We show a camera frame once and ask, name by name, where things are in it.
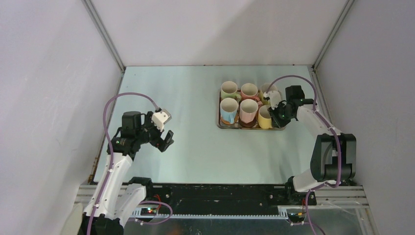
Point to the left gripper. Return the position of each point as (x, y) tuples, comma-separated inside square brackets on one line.
[(162, 144)]

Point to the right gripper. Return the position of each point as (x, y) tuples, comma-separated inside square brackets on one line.
[(278, 112)]

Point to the yellow mug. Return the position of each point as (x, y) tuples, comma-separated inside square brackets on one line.
[(264, 118)]

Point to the dark wood coaster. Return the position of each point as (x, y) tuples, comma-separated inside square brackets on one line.
[(251, 124)]

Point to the pink cup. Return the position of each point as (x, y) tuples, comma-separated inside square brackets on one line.
[(249, 91), (248, 109)]

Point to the blue mug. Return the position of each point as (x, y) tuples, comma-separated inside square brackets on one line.
[(228, 109)]

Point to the light wood coaster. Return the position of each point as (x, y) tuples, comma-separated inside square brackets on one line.
[(227, 122)]

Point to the green cup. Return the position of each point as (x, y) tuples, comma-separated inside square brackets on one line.
[(229, 89)]

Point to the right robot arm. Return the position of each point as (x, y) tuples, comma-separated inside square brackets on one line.
[(334, 155)]

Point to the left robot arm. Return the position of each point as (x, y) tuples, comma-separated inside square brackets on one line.
[(107, 213)]

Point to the metal tray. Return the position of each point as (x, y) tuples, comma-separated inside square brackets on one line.
[(236, 125)]

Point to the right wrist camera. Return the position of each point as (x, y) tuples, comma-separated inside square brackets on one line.
[(272, 98)]

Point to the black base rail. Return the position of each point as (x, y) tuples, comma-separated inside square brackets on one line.
[(227, 200)]

